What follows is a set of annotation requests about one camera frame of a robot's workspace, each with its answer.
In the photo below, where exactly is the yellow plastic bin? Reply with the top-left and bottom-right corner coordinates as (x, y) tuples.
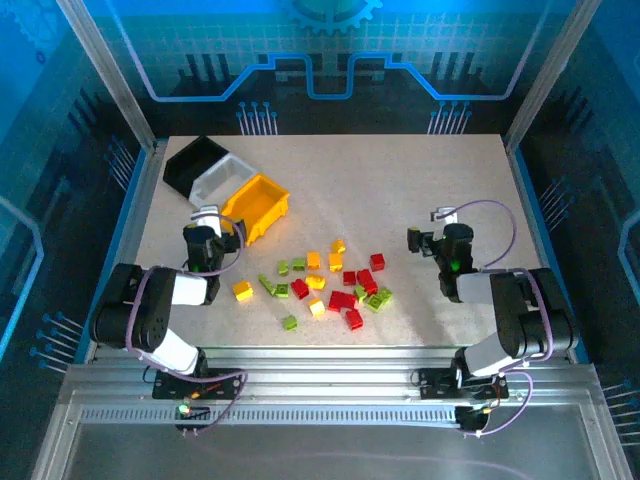
(219, 173), (291, 247)

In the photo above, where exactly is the white plastic bin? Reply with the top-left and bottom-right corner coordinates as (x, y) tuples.
(188, 153), (255, 207)

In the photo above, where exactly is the black plastic bin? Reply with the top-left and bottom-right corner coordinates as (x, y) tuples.
(163, 135), (230, 200)

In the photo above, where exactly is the long red lego brick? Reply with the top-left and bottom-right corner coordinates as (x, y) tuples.
(328, 290), (358, 312)

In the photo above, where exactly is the black control board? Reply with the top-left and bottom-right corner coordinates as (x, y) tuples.
(455, 403), (496, 437)
(173, 403), (212, 435)

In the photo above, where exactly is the slotted metal strip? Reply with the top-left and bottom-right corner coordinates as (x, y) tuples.
(78, 407), (464, 427)

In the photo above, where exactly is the grey metal base panel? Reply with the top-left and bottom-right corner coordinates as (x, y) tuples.
(29, 399), (634, 480)

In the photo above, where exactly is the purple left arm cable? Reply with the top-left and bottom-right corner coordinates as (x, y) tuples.
(124, 212), (247, 359)

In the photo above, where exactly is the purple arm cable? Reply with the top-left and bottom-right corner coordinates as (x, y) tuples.
(124, 212), (247, 359)
(434, 199), (556, 374)

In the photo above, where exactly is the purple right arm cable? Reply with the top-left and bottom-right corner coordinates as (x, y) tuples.
(434, 199), (556, 374)

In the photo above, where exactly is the aluminium side rail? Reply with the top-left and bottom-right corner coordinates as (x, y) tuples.
(504, 137), (594, 364)
(82, 139), (169, 364)

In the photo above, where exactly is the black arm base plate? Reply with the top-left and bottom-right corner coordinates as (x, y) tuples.
(410, 367), (510, 401)
(151, 367), (247, 401)

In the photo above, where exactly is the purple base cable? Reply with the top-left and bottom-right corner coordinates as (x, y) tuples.
(197, 368), (250, 432)
(477, 370), (535, 435)

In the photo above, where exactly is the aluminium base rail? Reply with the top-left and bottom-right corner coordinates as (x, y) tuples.
(57, 344), (609, 409)

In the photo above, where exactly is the aluminium frame post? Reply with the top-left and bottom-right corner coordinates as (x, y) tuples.
(502, 0), (604, 151)
(54, 0), (159, 154)

